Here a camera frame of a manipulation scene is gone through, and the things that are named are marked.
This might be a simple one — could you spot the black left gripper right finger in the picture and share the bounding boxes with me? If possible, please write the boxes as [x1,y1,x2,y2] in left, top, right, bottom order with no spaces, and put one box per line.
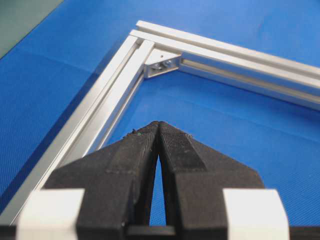
[158,121,264,240]

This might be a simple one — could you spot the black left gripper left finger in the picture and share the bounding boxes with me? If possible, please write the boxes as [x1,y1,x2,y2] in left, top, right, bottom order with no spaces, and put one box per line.
[44,121,159,240]

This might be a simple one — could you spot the green backdrop curtain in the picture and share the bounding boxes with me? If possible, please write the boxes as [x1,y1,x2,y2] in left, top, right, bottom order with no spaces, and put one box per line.
[0,0,63,58]

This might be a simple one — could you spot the silver aluminium extrusion frame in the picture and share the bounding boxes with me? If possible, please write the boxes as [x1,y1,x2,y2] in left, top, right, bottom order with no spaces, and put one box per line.
[0,20,320,225]

